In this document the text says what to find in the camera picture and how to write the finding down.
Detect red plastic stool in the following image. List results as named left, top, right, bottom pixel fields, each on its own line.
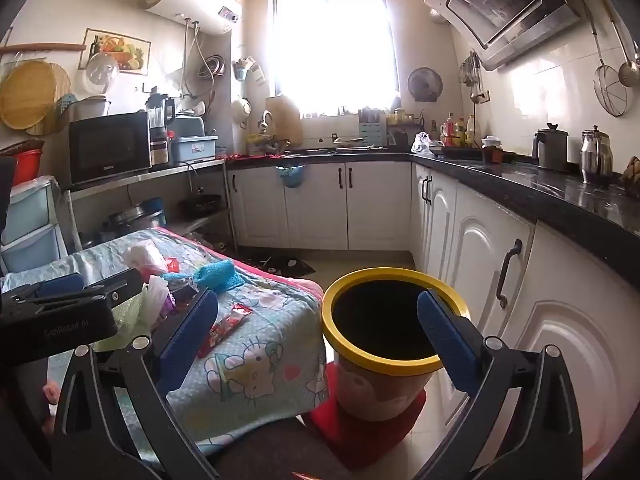
left=307, top=360, right=428, bottom=468

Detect red plastic basin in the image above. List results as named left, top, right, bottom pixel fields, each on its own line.
left=0, top=140, right=46, bottom=188

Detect yellow rimmed waste bin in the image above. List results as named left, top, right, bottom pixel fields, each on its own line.
left=320, top=267, right=473, bottom=421

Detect kitchen window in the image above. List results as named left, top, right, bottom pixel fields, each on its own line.
left=272, top=0, right=401, bottom=116

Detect steel kitchen shelf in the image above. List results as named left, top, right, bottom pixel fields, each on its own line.
left=65, top=157, right=236, bottom=256

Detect beige cutting board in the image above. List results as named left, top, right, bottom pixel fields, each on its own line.
left=265, top=95, right=304, bottom=146

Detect round wall fan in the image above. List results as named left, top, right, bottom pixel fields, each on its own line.
left=407, top=66, right=444, bottom=102

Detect teal crumpled cloth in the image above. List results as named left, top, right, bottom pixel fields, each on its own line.
left=162, top=259, right=242, bottom=293

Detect black induction cooker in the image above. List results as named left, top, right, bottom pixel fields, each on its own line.
left=430, top=142, right=482, bottom=159

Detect grey kettle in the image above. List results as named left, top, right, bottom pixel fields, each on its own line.
left=531, top=123, right=570, bottom=172

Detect red snack wrapper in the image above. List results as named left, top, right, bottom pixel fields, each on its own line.
left=197, top=305, right=252, bottom=359

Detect framed fruit picture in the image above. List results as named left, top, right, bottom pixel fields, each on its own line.
left=77, top=28, right=151, bottom=77

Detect black microwave oven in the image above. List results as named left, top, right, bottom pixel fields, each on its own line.
left=68, top=111, right=152, bottom=186

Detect cartoon cat printed blanket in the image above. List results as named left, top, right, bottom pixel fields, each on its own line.
left=0, top=227, right=331, bottom=461

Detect plastic drawer cabinet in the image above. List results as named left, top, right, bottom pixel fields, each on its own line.
left=0, top=175, right=68, bottom=276

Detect hanging kitchen utensils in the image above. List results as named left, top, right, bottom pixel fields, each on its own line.
left=460, top=50, right=483, bottom=101

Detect steel pot with lid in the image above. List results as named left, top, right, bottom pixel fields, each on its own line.
left=70, top=96, right=111, bottom=121

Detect blue tin can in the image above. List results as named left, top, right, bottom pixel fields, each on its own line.
left=140, top=196, right=166, bottom=226

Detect black blender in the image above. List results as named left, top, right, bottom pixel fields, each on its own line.
left=146, top=92, right=177, bottom=166

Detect white kitchen cabinets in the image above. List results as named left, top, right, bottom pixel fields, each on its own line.
left=222, top=152, right=640, bottom=480

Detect light green plastic bag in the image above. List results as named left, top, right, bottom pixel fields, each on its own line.
left=92, top=287, right=153, bottom=353

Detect ginger roots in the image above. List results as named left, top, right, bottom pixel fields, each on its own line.
left=620, top=156, right=640, bottom=196

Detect large steel cooking pot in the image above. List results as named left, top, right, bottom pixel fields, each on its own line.
left=100, top=205, right=166, bottom=241

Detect steel range hood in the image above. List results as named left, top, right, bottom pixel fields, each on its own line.
left=424, top=0, right=583, bottom=72

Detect wire mesh strainer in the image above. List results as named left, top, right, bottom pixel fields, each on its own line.
left=582, top=0, right=628, bottom=118

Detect blue hanging bin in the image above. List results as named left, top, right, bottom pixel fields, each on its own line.
left=276, top=164, right=307, bottom=189

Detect pink plastic bag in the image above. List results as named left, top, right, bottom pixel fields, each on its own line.
left=122, top=241, right=168, bottom=281

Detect black frying pan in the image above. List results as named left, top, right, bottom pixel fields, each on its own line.
left=177, top=194, right=223, bottom=213

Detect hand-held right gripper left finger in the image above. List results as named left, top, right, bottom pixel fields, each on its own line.
left=50, top=287, right=221, bottom=480

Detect clear round lid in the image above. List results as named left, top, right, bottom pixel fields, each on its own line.
left=85, top=52, right=121, bottom=93

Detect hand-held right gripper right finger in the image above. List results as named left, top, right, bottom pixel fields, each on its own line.
left=415, top=287, right=586, bottom=480

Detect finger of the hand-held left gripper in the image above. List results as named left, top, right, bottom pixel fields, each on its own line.
left=82, top=267, right=146, bottom=311
left=0, top=272, right=86, bottom=307

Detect white plastic bag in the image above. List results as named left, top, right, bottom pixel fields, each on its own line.
left=142, top=275, right=176, bottom=321

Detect shiny steel kettle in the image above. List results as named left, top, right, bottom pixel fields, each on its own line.
left=580, top=125, right=614, bottom=186

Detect blue dish drainer box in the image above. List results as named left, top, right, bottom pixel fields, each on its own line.
left=169, top=112, right=219, bottom=165

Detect hanging steel basins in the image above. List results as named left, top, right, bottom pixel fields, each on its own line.
left=197, top=55, right=226, bottom=78

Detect black spice rack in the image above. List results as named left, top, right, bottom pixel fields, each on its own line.
left=387, top=107, right=426, bottom=148

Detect wooden rolling pin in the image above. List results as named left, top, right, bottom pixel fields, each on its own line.
left=0, top=42, right=88, bottom=57

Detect glass jar dark content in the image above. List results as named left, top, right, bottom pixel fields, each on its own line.
left=481, top=136, right=503, bottom=165

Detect steel ladle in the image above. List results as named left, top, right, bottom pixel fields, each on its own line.
left=595, top=0, right=640, bottom=88

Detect teal knife organiser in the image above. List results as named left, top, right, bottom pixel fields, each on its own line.
left=358, top=107, right=388, bottom=147

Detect hanging utensil holder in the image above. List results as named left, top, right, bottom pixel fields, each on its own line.
left=232, top=55, right=266, bottom=86

